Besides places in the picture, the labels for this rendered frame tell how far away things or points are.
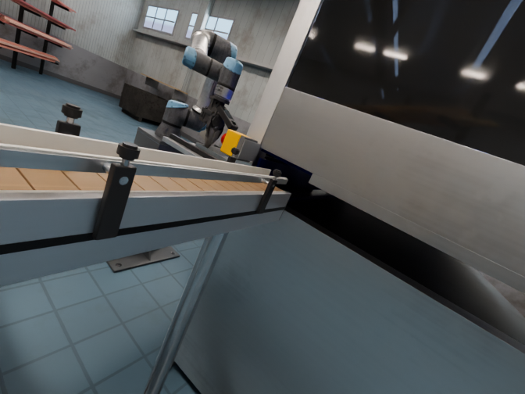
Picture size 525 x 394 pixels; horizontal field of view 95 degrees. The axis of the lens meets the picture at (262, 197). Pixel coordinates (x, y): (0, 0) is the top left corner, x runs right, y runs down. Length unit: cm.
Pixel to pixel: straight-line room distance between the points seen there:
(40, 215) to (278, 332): 71
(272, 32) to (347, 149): 594
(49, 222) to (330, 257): 61
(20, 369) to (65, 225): 104
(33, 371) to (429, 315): 127
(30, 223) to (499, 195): 75
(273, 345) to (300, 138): 64
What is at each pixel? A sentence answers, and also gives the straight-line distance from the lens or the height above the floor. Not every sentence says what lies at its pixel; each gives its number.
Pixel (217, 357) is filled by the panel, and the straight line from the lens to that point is 106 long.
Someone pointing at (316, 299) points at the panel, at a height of 70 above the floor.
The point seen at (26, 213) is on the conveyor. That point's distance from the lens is 30.
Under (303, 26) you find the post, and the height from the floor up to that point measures 138.
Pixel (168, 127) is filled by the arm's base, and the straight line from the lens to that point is 159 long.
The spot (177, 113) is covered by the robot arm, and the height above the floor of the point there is 96.
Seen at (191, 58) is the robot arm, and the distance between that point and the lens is 115.
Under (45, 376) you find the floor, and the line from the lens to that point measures 130.
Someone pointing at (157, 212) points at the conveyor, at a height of 91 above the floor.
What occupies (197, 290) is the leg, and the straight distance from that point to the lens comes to 70.
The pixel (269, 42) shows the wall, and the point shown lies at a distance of 646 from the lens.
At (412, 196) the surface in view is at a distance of 67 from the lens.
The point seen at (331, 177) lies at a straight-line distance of 69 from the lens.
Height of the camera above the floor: 107
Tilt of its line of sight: 14 degrees down
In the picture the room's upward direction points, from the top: 24 degrees clockwise
